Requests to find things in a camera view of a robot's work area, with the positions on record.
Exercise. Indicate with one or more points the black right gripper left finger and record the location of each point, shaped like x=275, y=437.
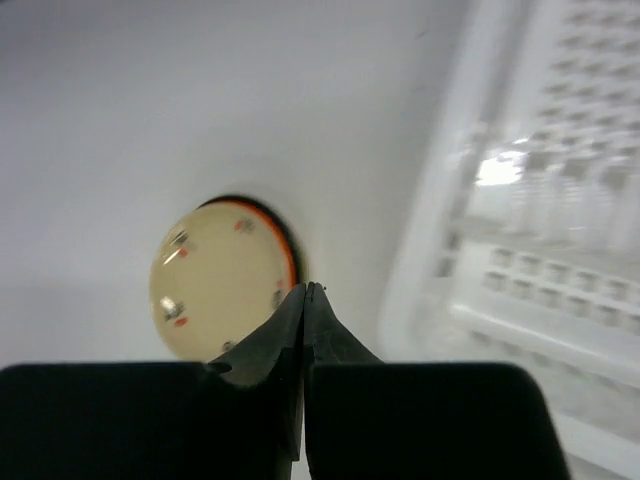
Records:
x=235, y=417

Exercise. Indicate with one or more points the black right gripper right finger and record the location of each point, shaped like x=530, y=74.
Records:
x=370, y=419

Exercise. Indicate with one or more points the orange plate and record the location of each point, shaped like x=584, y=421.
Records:
x=281, y=229

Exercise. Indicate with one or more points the white plastic dish rack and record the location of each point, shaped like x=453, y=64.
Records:
x=522, y=244

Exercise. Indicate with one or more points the cream plate with red marks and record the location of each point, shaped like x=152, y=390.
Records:
x=217, y=276

